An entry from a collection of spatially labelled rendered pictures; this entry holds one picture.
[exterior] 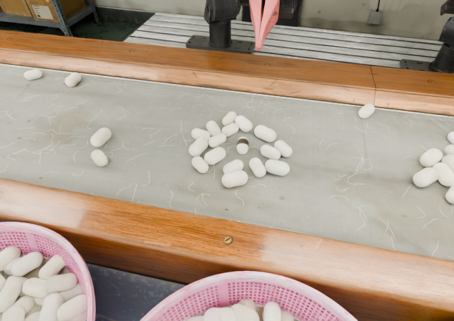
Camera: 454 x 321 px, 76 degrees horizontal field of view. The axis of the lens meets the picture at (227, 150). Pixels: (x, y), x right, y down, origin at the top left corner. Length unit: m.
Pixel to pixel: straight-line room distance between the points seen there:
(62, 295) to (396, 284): 0.35
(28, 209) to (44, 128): 0.20
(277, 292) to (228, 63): 0.45
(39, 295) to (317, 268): 0.30
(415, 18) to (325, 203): 2.28
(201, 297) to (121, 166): 0.23
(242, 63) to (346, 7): 1.93
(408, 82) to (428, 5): 1.96
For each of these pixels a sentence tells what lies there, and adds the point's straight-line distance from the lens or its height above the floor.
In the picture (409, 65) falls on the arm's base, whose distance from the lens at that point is 0.93.
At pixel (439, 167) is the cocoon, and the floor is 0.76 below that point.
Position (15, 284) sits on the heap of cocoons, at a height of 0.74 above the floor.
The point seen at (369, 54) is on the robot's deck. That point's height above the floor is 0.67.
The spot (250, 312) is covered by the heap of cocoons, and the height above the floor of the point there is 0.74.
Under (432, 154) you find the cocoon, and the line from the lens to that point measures 0.52.
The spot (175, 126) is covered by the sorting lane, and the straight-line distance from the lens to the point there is 0.52.
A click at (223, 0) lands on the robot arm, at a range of 0.83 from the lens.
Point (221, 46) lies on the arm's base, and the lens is 0.89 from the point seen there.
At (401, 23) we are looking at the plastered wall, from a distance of 2.62.
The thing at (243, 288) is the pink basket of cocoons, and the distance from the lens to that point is 0.34.
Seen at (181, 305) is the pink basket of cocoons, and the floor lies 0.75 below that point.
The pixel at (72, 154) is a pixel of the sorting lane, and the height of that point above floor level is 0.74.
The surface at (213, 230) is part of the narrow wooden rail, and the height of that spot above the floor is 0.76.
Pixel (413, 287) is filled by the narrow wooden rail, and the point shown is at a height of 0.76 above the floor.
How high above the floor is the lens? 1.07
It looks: 45 degrees down
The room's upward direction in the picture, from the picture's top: straight up
